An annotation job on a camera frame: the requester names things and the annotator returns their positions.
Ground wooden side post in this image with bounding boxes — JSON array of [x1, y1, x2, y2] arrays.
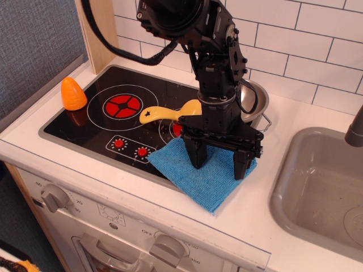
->
[[74, 0, 120, 75]]

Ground orange object bottom left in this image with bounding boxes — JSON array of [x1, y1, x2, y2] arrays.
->
[[1, 257, 40, 272]]

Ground yellow dish brush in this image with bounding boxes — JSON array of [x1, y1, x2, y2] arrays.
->
[[139, 99, 202, 124]]

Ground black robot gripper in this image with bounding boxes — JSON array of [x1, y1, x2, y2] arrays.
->
[[178, 103, 264, 180]]

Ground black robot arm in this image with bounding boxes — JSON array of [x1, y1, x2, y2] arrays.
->
[[137, 1, 263, 180]]

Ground white toy oven front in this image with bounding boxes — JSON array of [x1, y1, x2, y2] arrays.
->
[[19, 170, 270, 271]]

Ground small steel pot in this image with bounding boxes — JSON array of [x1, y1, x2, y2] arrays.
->
[[238, 80, 272, 133]]

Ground black cable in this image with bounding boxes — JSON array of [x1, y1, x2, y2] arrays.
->
[[80, 0, 179, 67]]

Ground grey sink basin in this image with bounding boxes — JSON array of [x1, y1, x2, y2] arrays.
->
[[270, 127, 362, 262]]

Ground grey faucet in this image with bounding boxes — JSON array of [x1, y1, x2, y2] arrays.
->
[[344, 106, 363, 147]]

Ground left grey oven knob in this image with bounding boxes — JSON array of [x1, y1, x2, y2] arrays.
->
[[41, 184, 69, 213]]

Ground black toy stove top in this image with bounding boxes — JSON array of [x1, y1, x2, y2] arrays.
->
[[39, 66, 197, 189]]

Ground blue towel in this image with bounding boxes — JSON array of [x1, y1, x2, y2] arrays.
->
[[149, 137, 242, 214]]

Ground right grey oven knob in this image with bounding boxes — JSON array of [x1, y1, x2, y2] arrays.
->
[[149, 235, 185, 268]]

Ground grey oven knob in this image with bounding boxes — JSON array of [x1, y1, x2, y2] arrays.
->
[[41, 184, 69, 213], [149, 235, 185, 268]]

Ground orange plastic carrot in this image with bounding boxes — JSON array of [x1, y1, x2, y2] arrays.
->
[[61, 77, 87, 111]]

